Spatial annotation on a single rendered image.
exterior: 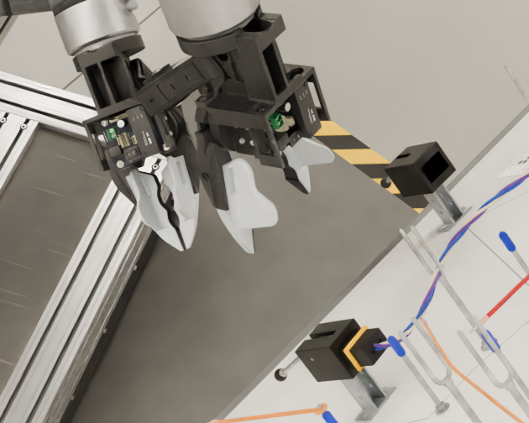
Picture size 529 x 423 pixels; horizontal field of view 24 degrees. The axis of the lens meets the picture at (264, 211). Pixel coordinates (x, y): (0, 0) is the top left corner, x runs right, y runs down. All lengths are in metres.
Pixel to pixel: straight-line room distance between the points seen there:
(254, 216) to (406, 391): 0.27
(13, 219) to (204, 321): 0.43
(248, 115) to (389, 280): 0.53
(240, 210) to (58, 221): 1.34
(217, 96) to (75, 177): 1.42
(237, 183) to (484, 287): 0.36
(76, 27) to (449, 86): 1.70
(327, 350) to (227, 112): 0.28
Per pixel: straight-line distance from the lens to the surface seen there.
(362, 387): 1.20
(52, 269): 2.29
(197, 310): 2.46
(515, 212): 1.40
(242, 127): 0.97
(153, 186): 1.22
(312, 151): 1.06
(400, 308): 1.36
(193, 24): 0.94
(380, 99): 2.75
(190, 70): 0.99
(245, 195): 1.02
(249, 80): 0.96
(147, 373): 2.40
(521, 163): 1.52
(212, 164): 1.00
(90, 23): 1.18
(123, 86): 1.18
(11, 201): 2.39
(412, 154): 1.45
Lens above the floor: 2.18
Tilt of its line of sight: 58 degrees down
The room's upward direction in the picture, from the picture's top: straight up
